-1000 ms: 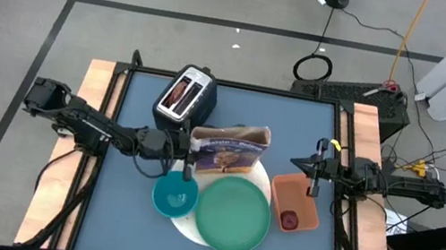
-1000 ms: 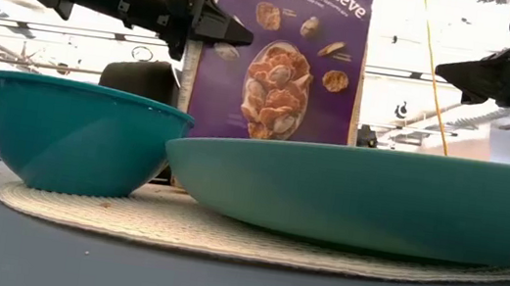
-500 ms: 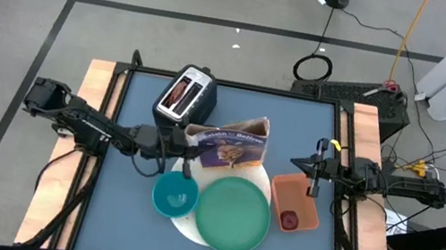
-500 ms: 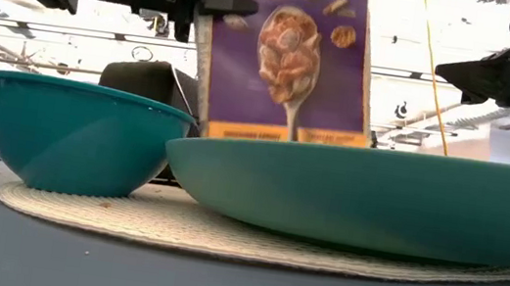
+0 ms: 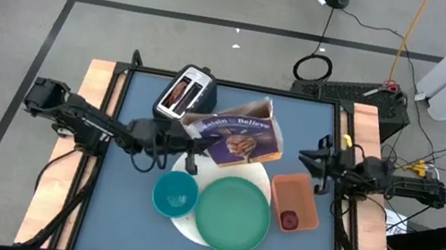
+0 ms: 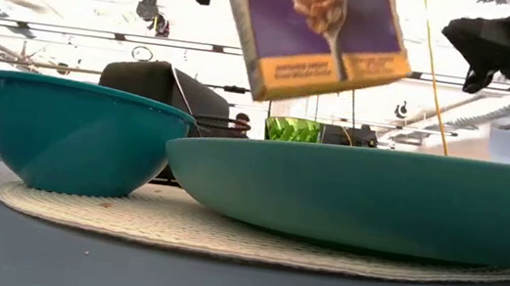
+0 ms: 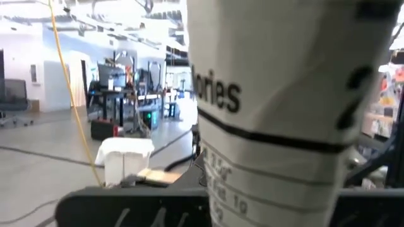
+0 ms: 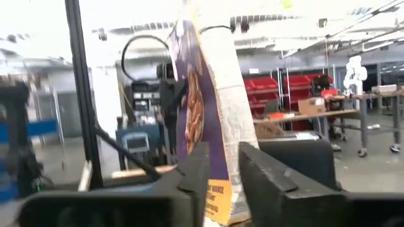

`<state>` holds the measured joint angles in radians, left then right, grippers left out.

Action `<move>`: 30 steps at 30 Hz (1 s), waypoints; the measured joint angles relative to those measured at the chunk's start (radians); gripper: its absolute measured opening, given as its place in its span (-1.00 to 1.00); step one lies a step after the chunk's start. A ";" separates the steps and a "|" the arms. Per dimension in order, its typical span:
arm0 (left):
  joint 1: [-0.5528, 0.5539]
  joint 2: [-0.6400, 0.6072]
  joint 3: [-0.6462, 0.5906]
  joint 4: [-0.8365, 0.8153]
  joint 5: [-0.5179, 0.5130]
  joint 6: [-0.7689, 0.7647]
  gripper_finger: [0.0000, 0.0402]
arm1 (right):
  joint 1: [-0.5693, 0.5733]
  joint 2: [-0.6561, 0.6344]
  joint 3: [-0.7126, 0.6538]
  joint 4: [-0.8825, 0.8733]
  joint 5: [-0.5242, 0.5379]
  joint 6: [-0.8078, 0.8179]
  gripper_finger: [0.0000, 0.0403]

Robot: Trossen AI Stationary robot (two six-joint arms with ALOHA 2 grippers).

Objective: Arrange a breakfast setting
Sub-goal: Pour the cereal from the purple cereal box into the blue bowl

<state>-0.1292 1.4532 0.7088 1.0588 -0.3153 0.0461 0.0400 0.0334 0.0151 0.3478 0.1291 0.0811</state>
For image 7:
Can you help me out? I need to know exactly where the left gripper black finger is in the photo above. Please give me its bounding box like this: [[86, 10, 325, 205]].
[[172, 150, 209, 190]]

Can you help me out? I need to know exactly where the purple and white cereal box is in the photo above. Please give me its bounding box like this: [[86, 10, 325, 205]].
[[186, 0, 403, 227]]

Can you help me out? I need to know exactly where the light wooden side board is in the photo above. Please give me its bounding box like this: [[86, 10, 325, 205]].
[[138, 168, 183, 186]]

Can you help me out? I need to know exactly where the white bin with liner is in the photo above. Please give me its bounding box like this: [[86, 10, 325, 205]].
[[94, 137, 155, 187]]

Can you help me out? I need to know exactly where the computer tower with green light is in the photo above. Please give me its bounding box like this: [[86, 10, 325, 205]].
[[138, 105, 160, 131]]

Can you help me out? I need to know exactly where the black and red case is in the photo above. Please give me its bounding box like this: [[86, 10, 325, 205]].
[[90, 119, 119, 141]]

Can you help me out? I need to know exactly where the black desk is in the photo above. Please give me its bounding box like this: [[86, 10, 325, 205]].
[[87, 89, 135, 127]]

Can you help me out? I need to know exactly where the dark computer monitor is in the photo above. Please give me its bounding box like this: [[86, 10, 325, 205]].
[[97, 64, 127, 89]]

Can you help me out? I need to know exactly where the grey office chair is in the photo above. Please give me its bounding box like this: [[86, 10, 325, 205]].
[[0, 78, 34, 127]]

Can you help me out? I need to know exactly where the shelf with colourful items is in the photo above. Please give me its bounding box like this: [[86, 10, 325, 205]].
[[362, 50, 404, 139]]

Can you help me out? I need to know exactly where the thick black floor hose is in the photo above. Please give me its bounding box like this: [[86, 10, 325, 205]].
[[163, 153, 194, 173]]

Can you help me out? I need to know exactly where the thin black floor cable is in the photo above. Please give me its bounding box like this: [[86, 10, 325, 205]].
[[0, 144, 105, 168], [150, 128, 194, 158]]

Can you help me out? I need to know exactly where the yellow hanging cable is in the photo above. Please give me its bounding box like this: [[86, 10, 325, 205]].
[[47, 0, 104, 187]]

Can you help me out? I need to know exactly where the black metal rig frame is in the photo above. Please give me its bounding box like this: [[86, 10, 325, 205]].
[[345, 88, 404, 190]]

